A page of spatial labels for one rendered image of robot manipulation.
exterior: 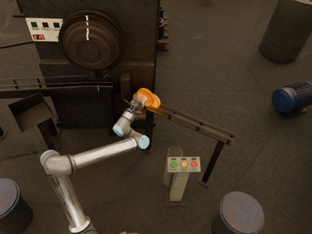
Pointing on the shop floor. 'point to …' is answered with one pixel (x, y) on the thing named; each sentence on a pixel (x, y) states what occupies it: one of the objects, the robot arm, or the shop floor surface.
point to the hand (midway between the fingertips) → (145, 95)
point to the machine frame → (137, 56)
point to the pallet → (162, 31)
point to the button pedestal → (179, 180)
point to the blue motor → (293, 98)
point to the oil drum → (287, 31)
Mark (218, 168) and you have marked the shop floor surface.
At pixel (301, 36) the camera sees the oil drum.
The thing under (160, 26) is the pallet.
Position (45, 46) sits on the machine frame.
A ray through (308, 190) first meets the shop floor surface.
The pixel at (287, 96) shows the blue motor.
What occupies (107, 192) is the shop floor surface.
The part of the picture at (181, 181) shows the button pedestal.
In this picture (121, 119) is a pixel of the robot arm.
